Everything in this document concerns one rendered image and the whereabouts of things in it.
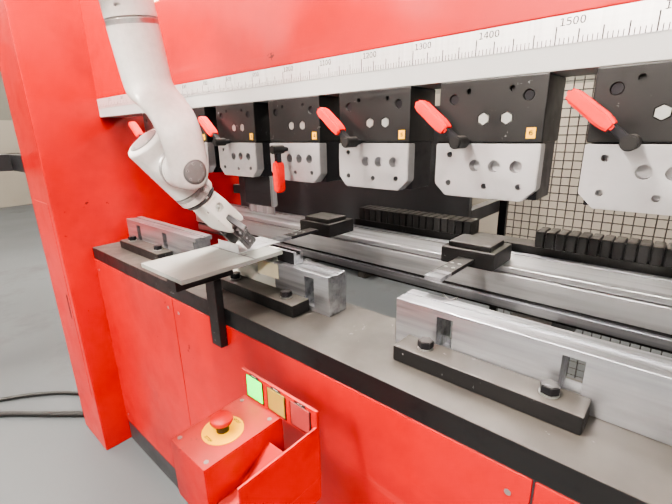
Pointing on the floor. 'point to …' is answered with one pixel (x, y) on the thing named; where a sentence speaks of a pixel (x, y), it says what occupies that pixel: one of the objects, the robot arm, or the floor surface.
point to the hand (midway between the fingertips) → (240, 238)
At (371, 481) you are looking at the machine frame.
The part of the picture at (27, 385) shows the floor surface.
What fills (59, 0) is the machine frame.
